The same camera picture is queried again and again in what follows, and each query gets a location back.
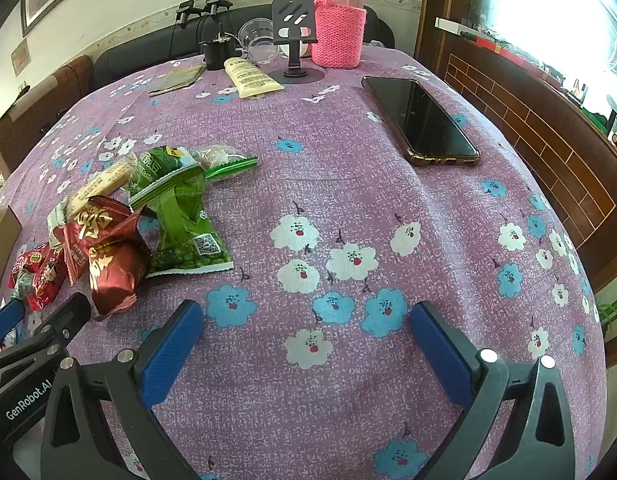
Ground cardboard box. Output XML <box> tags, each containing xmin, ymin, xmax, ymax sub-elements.
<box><xmin>0</xmin><ymin>205</ymin><xmax>22</xmax><ymax>306</ymax></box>

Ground brown chair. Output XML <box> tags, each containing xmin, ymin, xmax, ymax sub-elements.
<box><xmin>0</xmin><ymin>55</ymin><xmax>95</xmax><ymax>181</ymax></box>

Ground flat olive green packet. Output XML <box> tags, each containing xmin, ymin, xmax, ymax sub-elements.
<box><xmin>148</xmin><ymin>63</ymin><xmax>206</xmax><ymax>97</ymax></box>

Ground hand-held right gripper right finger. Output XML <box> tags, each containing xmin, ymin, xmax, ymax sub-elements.
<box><xmin>409</xmin><ymin>301</ymin><xmax>574</xmax><ymax>480</ymax></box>

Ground black clip mounts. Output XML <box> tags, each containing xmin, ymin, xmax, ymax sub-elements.
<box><xmin>176</xmin><ymin>0</ymin><xmax>232</xmax><ymax>28</ymax></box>

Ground purple floral tablecloth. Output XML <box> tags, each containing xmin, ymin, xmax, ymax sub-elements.
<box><xmin>0</xmin><ymin>47</ymin><xmax>609</xmax><ymax>480</ymax></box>

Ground clear green-edged snack packet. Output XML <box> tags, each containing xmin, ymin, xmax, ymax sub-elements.
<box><xmin>196</xmin><ymin>145</ymin><xmax>259</xmax><ymax>182</ymax></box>

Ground pink thermos with knitted sleeve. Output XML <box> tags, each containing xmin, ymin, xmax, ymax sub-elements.
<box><xmin>311</xmin><ymin>0</ymin><xmax>367</xmax><ymax>69</ymax></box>

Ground cream-coloured tube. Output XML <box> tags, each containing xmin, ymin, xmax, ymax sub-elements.
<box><xmin>223</xmin><ymin>56</ymin><xmax>285</xmax><ymax>99</ymax></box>

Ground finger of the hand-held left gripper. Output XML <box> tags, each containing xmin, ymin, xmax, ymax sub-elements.
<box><xmin>0</xmin><ymin>300</ymin><xmax>26</xmax><ymax>343</ymax></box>
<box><xmin>31</xmin><ymin>292</ymin><xmax>92</xmax><ymax>348</ymax></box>

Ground white round object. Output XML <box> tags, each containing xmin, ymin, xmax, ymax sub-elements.
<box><xmin>278</xmin><ymin>40</ymin><xmax>314</xmax><ymax>59</ymax></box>

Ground yellow snack bar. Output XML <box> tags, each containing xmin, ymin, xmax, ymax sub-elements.
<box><xmin>48</xmin><ymin>156</ymin><xmax>139</xmax><ymax>241</ymax></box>

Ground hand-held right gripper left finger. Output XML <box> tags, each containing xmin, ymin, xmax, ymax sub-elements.
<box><xmin>41</xmin><ymin>300</ymin><xmax>205</xmax><ymax>480</ymax></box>

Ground small red snack packet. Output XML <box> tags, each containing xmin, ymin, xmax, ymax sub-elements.
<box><xmin>26</xmin><ymin>250</ymin><xmax>69</xmax><ymax>312</ymax></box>
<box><xmin>8</xmin><ymin>244</ymin><xmax>49</xmax><ymax>291</ymax></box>

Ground black smartphone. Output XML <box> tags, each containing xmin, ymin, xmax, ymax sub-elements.
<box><xmin>362</xmin><ymin>76</ymin><xmax>482</xmax><ymax>167</ymax></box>

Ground clear plastic cup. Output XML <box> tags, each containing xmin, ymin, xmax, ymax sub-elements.
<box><xmin>238</xmin><ymin>17</ymin><xmax>280</xmax><ymax>66</ymax></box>

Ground small black pot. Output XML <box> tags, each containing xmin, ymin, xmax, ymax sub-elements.
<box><xmin>202</xmin><ymin>35</ymin><xmax>242</xmax><ymax>69</ymax></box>

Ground black phone stand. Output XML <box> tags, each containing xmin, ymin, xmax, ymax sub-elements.
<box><xmin>271</xmin><ymin>0</ymin><xmax>325</xmax><ymax>81</ymax></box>

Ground black sofa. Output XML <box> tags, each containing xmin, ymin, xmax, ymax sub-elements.
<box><xmin>93</xmin><ymin>4</ymin><xmax>395</xmax><ymax>92</ymax></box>

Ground small wall picture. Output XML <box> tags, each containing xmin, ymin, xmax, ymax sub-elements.
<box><xmin>11</xmin><ymin>40</ymin><xmax>32</xmax><ymax>74</ymax></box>

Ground dark red gold-print snack packet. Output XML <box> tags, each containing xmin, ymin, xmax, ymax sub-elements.
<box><xmin>53</xmin><ymin>195</ymin><xmax>142</xmax><ymax>281</ymax></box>
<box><xmin>88</xmin><ymin>240</ymin><xmax>152</xmax><ymax>322</ymax></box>

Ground green pea snack packet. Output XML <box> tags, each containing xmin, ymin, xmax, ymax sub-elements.
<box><xmin>126</xmin><ymin>146</ymin><xmax>202</xmax><ymax>196</ymax></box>
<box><xmin>130</xmin><ymin>162</ymin><xmax>234</xmax><ymax>278</ymax></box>

